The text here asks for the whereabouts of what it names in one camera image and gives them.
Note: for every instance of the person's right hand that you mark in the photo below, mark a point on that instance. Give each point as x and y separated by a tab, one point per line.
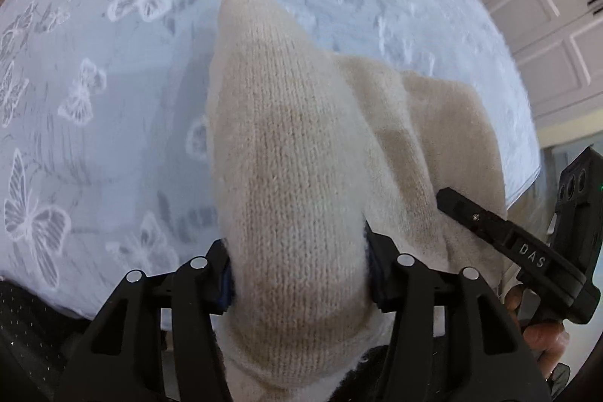
551	339

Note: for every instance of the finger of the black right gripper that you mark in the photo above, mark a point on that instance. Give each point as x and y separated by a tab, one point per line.
452	339

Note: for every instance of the blue butterfly print bedsheet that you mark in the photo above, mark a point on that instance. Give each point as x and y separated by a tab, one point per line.
103	159

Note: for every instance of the black sparkly garment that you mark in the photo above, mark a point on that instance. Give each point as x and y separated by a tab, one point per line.
37	341

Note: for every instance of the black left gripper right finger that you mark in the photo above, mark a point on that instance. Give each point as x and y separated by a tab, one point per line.
506	237

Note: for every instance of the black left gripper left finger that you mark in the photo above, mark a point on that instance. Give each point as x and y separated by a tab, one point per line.
119	356

